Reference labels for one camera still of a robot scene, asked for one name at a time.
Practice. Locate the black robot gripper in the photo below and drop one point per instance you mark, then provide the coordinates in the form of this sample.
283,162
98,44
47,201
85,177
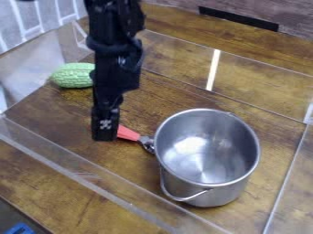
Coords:
118,58

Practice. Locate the pink handled metal spoon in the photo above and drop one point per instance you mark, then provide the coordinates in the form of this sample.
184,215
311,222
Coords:
127,134

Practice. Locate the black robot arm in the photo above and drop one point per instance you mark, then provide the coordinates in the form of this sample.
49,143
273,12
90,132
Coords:
115,21

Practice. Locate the stainless steel pot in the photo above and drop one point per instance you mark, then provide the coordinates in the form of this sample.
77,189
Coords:
209,152

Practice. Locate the blue object at corner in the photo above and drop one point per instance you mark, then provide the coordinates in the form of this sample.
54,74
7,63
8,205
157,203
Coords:
20,228

